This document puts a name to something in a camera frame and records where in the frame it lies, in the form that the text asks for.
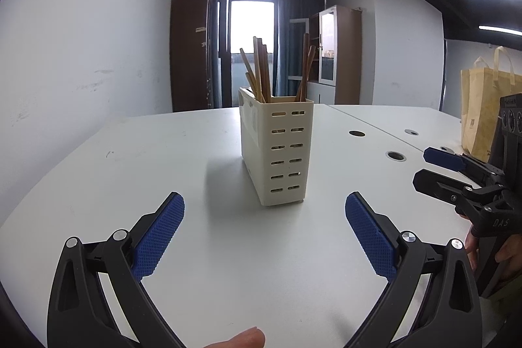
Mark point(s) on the light chopstick leaning in holder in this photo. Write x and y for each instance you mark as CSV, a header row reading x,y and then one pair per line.
x,y
254,86

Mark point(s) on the dark brown chopstick in holder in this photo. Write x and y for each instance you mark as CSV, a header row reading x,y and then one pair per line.
x,y
258,64

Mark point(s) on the brown chopstick right compartment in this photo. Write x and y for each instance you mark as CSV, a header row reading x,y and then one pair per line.
x,y
305,53

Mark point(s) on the cream slotted utensil holder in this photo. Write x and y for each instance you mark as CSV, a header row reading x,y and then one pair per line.
x,y
276,141

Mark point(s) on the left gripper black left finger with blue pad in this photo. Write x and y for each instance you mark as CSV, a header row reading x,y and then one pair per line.
x,y
79,314

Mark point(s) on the dark brown wooden wardrobe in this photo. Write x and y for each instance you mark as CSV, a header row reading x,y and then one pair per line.
x,y
189,57

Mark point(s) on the person's left hand thumb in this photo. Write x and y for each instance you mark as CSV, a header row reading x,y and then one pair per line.
x,y
250,338

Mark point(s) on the dark blue curtain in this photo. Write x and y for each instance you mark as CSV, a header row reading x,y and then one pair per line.
x,y
293,16

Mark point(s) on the person's right hand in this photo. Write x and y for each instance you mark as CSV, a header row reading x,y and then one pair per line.
x,y
510,253

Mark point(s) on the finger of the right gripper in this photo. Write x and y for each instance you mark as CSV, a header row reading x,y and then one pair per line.
x,y
452,160
461,196

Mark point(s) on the brown cabinet with glass door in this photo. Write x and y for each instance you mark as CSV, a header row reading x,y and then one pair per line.
x,y
335,75

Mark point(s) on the balcony glass door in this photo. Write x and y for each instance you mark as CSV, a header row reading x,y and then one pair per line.
x,y
239,22

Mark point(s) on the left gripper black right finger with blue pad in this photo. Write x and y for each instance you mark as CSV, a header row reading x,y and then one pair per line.
x,y
450,312

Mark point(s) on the brown paper bag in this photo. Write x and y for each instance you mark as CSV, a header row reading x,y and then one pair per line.
x,y
481,90

